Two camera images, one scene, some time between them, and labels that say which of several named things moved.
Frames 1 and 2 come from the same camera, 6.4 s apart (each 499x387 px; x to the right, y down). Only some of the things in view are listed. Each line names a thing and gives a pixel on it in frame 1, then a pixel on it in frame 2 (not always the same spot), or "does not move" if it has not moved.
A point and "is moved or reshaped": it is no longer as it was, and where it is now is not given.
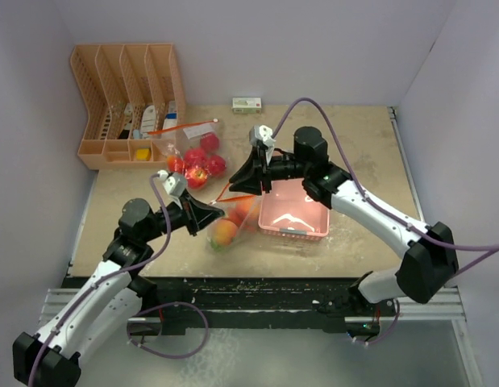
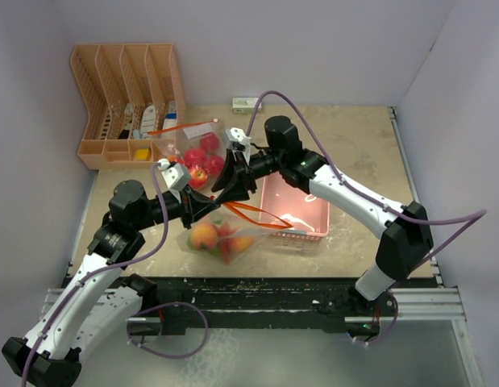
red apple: x=209 y=143 does not move
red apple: x=197 y=177 does not move
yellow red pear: x=175 y=164 does not move
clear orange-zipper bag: x=239 y=222 is moved or reshaped
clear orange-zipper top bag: x=195 y=149 does not move
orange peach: x=226 y=232 to x=204 y=233
